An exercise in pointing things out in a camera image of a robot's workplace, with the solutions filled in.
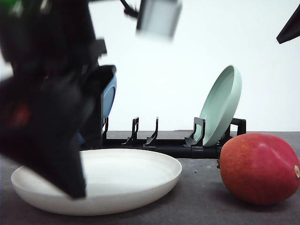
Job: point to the green plate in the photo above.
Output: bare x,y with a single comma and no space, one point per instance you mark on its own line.
221,106

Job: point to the black dish rack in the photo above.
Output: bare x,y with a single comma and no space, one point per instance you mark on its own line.
188,148

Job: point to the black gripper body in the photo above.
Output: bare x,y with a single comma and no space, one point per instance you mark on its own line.
44,38

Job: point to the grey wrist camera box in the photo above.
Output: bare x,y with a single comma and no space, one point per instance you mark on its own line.
158,19

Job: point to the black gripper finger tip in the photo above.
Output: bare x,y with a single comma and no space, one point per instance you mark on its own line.
292,28

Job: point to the blue plate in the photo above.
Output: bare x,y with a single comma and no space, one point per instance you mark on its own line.
108,95

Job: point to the white plate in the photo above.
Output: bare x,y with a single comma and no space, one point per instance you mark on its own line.
114,180

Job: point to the red pomegranate fruit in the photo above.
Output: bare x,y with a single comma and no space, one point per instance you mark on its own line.
261,168

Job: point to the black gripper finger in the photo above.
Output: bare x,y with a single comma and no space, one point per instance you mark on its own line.
92,134
41,123

